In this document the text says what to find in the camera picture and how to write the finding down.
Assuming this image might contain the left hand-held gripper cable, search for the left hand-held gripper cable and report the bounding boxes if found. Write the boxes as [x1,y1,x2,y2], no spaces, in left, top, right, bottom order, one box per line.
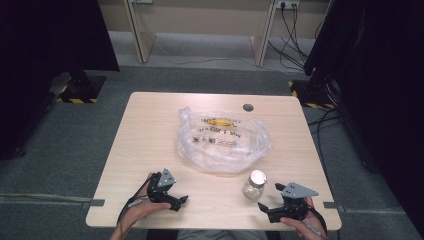
[116,174,154,240]

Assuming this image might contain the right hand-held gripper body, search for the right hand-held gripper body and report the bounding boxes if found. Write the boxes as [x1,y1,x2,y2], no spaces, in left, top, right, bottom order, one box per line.
[267,181,320,224]

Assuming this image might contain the bundle of black cables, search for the bundle of black cables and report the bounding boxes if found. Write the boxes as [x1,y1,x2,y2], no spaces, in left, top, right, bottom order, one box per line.
[268,4,323,73]

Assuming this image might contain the glass jar with silver lid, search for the glass jar with silver lid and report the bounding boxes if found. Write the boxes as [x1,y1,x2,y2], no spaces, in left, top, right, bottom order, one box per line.
[241,169,268,202]

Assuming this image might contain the person's right hand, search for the person's right hand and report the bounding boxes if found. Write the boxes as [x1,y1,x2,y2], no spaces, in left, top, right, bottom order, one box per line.
[279,196,330,240]

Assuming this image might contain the black stand base hazard tape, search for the black stand base hazard tape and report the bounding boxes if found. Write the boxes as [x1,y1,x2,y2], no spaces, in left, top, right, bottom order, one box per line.
[49,71,107,104]
[288,78,336,110]

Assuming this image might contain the black curtain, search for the black curtain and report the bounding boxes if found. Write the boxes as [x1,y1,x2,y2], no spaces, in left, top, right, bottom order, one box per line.
[303,0,424,234]
[0,0,120,161]

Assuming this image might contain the person's grey clothing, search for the person's grey clothing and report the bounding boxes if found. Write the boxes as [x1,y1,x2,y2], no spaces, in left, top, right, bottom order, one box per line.
[176,229,269,240]

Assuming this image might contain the person's left hand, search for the person's left hand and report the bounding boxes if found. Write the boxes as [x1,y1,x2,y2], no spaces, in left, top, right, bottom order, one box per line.
[121,172,173,230]

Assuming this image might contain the clear plastic bag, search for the clear plastic bag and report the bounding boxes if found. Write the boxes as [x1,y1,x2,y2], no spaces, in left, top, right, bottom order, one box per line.
[175,106,274,175]

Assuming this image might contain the grey floor cable cover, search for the grey floor cable cover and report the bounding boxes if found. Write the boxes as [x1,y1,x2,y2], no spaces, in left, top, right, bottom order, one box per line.
[0,192,106,208]
[322,201,408,215]

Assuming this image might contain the white power socket strip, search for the white power socket strip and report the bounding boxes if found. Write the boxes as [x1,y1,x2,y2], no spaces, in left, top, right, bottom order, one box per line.
[275,0,300,10]

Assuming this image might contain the right hand-held gripper cable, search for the right hand-held gripper cable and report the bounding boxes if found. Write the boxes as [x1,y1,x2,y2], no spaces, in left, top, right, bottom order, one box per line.
[308,203,330,240]

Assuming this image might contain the black floor cables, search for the black floor cables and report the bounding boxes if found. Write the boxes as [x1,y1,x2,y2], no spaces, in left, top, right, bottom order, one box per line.
[308,108,342,168]

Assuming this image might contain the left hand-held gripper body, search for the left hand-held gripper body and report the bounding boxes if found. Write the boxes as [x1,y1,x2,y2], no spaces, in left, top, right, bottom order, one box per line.
[146,168,178,205]

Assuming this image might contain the hand-held gripper cable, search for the hand-held gripper cable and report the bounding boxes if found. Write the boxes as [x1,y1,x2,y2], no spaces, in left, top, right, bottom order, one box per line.
[308,203,330,240]
[116,174,154,240]

